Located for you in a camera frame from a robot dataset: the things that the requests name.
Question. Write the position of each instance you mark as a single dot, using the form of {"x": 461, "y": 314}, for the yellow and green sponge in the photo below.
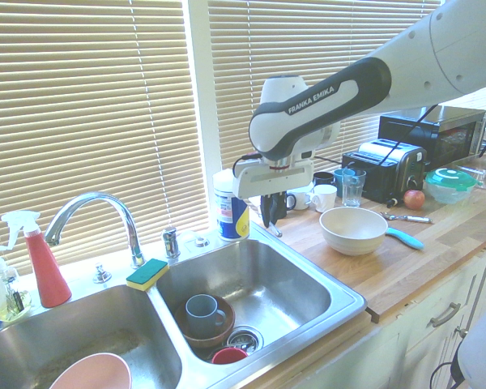
{"x": 147, "y": 273}

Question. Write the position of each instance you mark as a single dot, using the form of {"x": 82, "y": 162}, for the large white mug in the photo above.
{"x": 324, "y": 198}

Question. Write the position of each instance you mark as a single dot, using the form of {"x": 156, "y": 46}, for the black and silver toaster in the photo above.
{"x": 376, "y": 178}

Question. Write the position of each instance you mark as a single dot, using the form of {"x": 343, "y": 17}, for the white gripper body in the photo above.
{"x": 267, "y": 180}

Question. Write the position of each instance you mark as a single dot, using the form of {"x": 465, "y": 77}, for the clear glass tumbler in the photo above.
{"x": 353, "y": 190}

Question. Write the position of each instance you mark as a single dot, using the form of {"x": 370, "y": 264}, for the metal sink drain strainer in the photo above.
{"x": 253, "y": 334}

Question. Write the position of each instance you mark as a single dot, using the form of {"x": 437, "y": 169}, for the pink bowl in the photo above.
{"x": 93, "y": 373}

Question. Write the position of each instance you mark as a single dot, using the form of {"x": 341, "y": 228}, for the brown wooden bowl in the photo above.
{"x": 222, "y": 330}

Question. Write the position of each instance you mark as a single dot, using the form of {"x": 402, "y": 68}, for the grey ceramic mug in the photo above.
{"x": 200, "y": 320}

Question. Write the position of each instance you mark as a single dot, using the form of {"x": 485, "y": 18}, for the small white mug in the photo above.
{"x": 301, "y": 199}

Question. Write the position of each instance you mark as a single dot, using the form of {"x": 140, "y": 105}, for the clear glass dish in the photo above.
{"x": 484, "y": 174}

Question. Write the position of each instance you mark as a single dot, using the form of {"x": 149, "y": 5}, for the chrome curved faucet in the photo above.
{"x": 105, "y": 198}

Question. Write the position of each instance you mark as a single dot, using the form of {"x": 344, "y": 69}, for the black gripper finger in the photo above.
{"x": 277, "y": 206}
{"x": 265, "y": 210}

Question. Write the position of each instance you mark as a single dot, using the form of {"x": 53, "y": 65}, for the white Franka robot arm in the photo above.
{"x": 308, "y": 117}

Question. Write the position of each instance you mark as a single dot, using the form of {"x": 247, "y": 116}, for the red apple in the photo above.
{"x": 414, "y": 199}

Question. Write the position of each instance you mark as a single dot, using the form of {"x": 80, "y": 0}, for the chrome faucet knob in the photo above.
{"x": 101, "y": 274}

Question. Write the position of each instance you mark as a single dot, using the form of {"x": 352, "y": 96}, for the white kitchen cabinet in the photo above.
{"x": 421, "y": 348}

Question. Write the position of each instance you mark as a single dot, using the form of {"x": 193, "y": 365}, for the red cup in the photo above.
{"x": 228, "y": 356}

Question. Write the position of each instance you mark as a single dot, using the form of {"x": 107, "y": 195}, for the black mug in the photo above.
{"x": 322, "y": 179}
{"x": 289, "y": 202}

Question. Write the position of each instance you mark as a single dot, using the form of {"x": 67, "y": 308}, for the white sink hole cap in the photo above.
{"x": 202, "y": 242}

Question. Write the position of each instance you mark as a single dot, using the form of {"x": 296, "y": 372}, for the black microwave oven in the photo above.
{"x": 449, "y": 138}

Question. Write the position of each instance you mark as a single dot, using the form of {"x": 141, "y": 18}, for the stainless steel double sink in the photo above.
{"x": 275, "y": 291}

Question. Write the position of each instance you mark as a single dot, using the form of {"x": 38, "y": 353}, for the wide beige window blind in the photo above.
{"x": 85, "y": 101}

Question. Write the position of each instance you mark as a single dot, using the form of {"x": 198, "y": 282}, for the container with teal lid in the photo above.
{"x": 449, "y": 182}

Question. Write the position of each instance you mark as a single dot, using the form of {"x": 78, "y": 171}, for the red spray bottle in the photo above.
{"x": 46, "y": 275}

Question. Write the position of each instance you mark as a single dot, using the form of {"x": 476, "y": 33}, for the chrome sink sprayer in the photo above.
{"x": 171, "y": 243}

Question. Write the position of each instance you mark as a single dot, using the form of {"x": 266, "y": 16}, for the clear pump soap bottle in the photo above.
{"x": 12, "y": 304}

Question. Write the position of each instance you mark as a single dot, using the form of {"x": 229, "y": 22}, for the white canister with yellow label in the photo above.
{"x": 231, "y": 219}

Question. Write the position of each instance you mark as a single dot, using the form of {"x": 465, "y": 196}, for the cream ceramic bowl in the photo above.
{"x": 350, "y": 237}

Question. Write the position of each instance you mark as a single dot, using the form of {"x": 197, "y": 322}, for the metal can opener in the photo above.
{"x": 413, "y": 219}

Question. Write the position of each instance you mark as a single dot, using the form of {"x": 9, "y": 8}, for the teal mug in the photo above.
{"x": 338, "y": 182}

